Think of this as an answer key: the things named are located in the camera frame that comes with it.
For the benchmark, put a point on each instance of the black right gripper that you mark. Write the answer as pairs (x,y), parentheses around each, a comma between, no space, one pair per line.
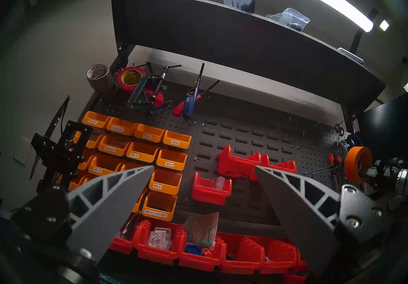
(384,173)

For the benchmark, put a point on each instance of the black soldering stand frame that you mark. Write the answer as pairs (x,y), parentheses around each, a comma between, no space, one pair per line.
(63,155)

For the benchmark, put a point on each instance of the blue hanging clamp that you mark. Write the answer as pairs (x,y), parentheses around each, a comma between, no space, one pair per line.
(353,140)

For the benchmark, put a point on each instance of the blue plastic part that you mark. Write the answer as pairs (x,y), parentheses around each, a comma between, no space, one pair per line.
(193,250)

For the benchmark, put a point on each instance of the orange tape roll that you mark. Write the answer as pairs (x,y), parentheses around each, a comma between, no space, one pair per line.
(350,165)

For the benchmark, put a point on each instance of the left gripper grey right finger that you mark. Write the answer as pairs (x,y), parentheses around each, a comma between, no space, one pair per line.
(299,216)

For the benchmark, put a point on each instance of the orange bin labelled M4X4X6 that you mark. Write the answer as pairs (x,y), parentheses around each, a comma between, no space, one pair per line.
(111,149)

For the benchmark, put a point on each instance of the grey louvred back panel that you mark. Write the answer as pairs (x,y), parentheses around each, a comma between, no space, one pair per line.
(236,133)

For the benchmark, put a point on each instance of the clear bag of screws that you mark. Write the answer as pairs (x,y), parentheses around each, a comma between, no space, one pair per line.
(159,238)
(218,183)

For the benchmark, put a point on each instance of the red bin holding red tools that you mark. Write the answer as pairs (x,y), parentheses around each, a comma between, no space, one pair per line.
(301,267)

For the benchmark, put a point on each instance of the orange bin labelled M3X5X4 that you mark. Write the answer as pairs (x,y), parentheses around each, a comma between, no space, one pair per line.
(93,122)

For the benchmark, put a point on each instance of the orange bin labelled M3-12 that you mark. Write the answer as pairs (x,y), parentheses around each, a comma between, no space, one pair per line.
(98,170)

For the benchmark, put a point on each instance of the orange bin labelled M3-8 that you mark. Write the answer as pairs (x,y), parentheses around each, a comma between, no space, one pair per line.
(129,167)

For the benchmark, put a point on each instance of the small hanging metal snips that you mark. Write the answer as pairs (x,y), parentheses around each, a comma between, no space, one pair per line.
(339,130)

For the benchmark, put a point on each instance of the white wall switch plate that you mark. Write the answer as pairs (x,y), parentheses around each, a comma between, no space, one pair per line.
(22,151)

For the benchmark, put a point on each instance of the orange bin labelled M3-4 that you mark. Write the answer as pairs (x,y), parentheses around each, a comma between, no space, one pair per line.
(170,164)

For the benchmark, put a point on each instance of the black overhead shelf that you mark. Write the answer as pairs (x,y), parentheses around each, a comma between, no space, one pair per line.
(223,41)

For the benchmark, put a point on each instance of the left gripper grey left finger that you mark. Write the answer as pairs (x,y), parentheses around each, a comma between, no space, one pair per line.
(95,216)

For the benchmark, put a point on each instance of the orange bin labelled M3-6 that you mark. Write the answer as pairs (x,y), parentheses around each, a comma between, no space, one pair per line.
(158,186)

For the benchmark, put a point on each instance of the dark metal C-clamp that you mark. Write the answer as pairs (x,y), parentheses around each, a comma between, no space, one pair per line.
(137,98)

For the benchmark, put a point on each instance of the grey duct tape roll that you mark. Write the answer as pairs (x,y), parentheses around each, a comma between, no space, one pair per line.
(102,81)

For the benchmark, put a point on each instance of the blue long-nose lighter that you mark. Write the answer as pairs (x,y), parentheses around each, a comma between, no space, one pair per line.
(190,104)

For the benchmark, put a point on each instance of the white flat device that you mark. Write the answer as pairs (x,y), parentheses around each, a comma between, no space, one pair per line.
(350,55)

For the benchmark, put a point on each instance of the red tape roll yellow core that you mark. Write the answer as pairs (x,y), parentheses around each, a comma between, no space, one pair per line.
(122,84)

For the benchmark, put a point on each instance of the double prong metal hook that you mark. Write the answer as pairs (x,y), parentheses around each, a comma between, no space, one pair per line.
(318,170)

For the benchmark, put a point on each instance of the red storage bin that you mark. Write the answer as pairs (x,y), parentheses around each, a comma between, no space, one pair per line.
(280,258)
(234,167)
(242,258)
(122,248)
(200,264)
(156,256)
(283,167)

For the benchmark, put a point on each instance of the orange bin labelled M3X8 BAD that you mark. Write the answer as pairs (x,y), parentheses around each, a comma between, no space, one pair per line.
(118,129)

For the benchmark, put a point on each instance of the orange bin labelled M2.5-6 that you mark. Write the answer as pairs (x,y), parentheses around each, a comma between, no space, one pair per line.
(76,184)

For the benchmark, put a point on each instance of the red bin holding clear bags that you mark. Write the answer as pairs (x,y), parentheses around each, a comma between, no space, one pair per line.
(207,197)

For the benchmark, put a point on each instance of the black soldering iron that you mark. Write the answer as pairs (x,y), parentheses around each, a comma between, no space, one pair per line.
(55,120)

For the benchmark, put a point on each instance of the small orange parts bin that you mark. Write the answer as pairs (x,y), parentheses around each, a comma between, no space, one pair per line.
(92,143)
(83,163)

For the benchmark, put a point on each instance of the orange bin labelled M3X6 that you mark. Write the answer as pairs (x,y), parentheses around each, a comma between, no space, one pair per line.
(176,143)

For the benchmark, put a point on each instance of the orange bin labelled M4-6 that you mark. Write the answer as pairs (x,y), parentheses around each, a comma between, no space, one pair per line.
(135,155)

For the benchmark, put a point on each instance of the green cutting mat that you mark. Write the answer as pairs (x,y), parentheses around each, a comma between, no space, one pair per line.
(111,278)

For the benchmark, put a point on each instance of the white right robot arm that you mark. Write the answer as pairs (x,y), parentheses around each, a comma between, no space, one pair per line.
(403,181)

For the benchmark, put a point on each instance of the orange bin labelled M4-0.7X6 HEX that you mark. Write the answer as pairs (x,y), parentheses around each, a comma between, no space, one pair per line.
(156,214)

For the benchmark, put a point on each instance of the black monitor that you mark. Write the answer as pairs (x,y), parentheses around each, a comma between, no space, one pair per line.
(385,127)

